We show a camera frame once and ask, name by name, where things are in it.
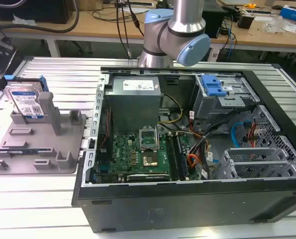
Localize green motherboard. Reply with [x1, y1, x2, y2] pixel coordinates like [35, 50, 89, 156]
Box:
[93, 131, 200, 183]

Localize red SATA wire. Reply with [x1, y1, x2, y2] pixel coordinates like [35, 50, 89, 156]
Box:
[243, 119, 258, 149]

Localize hard disk in blue carrier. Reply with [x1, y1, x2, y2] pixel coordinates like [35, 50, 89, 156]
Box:
[3, 76, 48, 120]

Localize black thin hanging cable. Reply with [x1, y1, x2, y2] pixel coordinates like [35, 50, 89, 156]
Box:
[114, 0, 145, 59]

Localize silver expansion slot bracket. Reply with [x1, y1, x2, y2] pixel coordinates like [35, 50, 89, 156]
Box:
[224, 147, 278, 159]
[231, 160, 292, 172]

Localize thick grey hose cable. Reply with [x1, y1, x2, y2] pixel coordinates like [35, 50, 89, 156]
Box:
[0, 0, 80, 34]

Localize black open PC case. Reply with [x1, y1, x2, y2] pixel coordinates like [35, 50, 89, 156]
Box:
[71, 66, 296, 234]

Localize grey plastic parts rack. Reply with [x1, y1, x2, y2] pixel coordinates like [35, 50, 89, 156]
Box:
[0, 91, 88, 175]

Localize RAM stick in rack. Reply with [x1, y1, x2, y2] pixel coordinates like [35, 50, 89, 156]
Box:
[0, 147, 52, 155]

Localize yellow black power wires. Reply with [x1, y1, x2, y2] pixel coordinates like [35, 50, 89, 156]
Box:
[157, 93, 184, 124]

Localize clear plastic bag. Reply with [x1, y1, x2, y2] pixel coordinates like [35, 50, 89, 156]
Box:
[263, 16, 288, 33]

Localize blue plastic drive bay latch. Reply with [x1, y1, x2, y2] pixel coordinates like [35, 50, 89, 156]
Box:
[200, 74, 228, 97]

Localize metal disk bay cage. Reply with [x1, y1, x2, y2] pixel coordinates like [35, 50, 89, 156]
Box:
[190, 74, 260, 125]

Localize metal socket cover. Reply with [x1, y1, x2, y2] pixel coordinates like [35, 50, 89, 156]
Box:
[138, 127, 157, 151]

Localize CPU socket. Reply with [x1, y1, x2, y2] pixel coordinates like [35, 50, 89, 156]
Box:
[141, 152, 160, 168]

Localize black bundled power cable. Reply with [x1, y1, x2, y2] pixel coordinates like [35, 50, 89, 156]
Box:
[187, 104, 258, 160]

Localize blue cardboard box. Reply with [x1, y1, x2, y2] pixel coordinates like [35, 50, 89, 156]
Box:
[280, 6, 296, 24]

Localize wooden desk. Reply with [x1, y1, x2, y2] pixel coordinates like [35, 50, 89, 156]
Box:
[0, 4, 296, 54]

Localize black box on desk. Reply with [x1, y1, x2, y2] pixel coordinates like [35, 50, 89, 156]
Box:
[237, 12, 255, 29]

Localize orange red wire bundle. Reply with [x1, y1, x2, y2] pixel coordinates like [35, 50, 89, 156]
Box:
[187, 153, 203, 172]

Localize black graphics card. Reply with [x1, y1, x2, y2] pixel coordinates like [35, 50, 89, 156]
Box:
[126, 173, 170, 182]

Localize blue hanging cable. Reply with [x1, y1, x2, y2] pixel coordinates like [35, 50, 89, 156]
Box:
[227, 19, 237, 63]

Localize grey power supply unit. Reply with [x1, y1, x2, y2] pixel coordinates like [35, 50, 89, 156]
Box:
[104, 76, 162, 134]

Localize blue SATA wire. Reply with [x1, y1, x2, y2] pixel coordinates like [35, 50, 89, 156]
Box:
[231, 119, 252, 151]

